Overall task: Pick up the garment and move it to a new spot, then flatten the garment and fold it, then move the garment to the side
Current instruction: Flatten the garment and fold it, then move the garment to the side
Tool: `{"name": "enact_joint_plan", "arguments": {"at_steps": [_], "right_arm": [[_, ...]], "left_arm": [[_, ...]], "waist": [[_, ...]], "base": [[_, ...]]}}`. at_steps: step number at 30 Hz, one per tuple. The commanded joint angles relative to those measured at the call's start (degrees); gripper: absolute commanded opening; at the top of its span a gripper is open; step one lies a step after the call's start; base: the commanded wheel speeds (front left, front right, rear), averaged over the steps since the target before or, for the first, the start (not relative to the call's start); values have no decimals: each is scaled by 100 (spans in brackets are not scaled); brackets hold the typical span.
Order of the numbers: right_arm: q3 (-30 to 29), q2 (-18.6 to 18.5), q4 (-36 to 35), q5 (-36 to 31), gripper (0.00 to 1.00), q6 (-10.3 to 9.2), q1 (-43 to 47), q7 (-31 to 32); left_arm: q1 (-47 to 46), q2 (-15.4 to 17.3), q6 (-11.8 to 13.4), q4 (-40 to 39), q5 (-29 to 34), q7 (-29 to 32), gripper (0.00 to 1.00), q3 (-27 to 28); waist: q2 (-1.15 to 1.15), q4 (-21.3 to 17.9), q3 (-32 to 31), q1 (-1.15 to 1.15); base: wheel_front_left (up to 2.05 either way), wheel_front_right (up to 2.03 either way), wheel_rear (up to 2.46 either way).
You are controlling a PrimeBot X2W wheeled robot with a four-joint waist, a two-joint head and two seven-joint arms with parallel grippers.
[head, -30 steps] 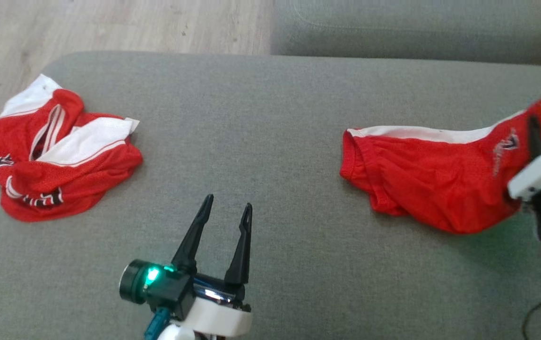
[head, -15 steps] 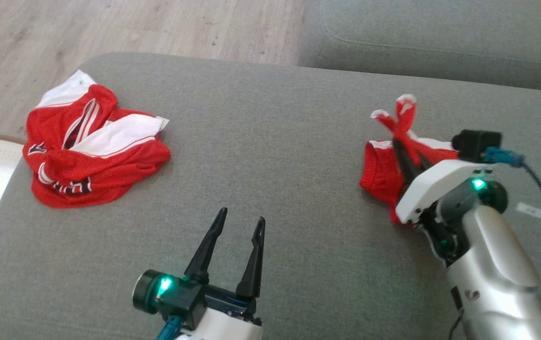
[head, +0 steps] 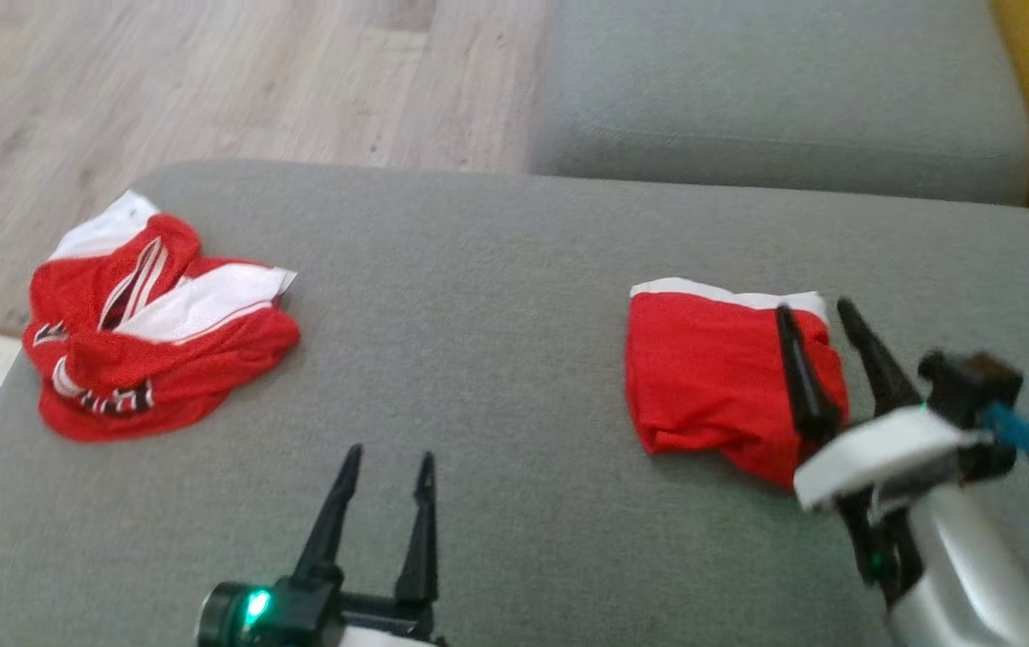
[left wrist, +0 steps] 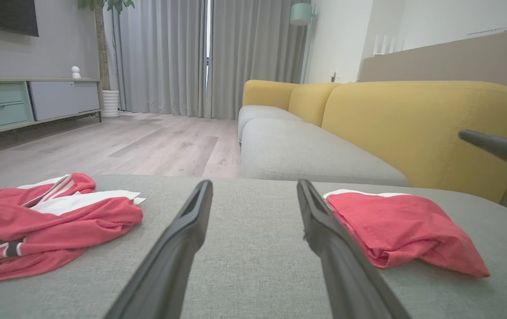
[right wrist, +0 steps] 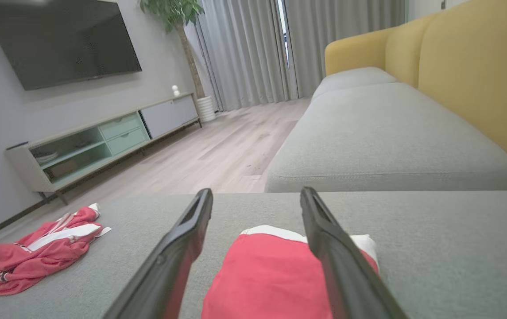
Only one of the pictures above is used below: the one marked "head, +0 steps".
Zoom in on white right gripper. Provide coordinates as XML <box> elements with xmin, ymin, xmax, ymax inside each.
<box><xmin>775</xmin><ymin>298</ymin><xmax>992</xmax><ymax>604</ymax></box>

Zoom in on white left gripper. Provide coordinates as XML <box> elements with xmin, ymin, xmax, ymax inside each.
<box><xmin>198</xmin><ymin>444</ymin><xmax>443</xmax><ymax>647</ymax></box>

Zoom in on red shorts with white waistband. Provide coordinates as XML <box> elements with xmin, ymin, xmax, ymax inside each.
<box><xmin>625</xmin><ymin>279</ymin><xmax>849</xmax><ymax>489</ymax></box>

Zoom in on red basketball jersey with lettering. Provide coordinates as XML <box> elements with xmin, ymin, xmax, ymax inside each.
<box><xmin>22</xmin><ymin>191</ymin><xmax>301</xmax><ymax>443</ymax></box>

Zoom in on large grey sofa seat cushion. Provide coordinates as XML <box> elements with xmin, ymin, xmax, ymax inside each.
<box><xmin>0</xmin><ymin>160</ymin><xmax>1029</xmax><ymax>647</ymax></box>

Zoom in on small grey sofa cushion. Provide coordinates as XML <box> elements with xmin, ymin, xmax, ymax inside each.
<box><xmin>528</xmin><ymin>0</ymin><xmax>1029</xmax><ymax>208</ymax></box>

